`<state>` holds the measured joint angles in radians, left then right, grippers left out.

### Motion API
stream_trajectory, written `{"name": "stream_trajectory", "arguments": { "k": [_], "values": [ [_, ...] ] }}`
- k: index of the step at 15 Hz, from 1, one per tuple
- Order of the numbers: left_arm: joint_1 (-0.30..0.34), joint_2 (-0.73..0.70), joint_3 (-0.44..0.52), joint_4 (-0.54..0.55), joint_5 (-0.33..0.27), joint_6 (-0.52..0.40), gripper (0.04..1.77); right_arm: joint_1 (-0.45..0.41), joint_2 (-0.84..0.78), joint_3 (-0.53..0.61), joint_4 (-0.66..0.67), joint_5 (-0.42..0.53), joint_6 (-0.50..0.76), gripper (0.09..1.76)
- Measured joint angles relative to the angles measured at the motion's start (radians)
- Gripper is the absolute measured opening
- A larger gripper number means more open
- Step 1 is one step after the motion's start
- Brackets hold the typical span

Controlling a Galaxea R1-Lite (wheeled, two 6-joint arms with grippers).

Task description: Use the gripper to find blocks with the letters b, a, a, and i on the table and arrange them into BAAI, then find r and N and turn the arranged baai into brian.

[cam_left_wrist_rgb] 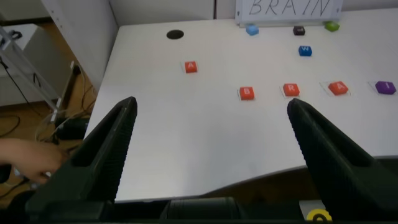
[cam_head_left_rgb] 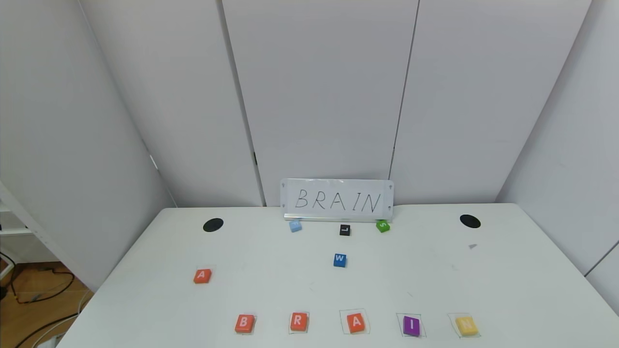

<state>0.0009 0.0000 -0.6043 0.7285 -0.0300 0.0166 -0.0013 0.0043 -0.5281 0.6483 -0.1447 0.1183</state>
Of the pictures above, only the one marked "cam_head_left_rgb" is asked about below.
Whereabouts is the yellow letter N block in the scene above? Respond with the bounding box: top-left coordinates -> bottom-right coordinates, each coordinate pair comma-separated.
456,317 -> 479,337

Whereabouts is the thin black floor cable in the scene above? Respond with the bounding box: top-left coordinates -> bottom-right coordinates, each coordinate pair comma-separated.
0,251 -> 75,305

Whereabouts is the white shelf frame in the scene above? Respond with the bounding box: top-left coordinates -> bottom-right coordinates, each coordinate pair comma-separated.
0,181 -> 61,281

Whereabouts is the white floor cable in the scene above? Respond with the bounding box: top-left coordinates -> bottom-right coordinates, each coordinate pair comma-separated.
15,290 -> 92,348

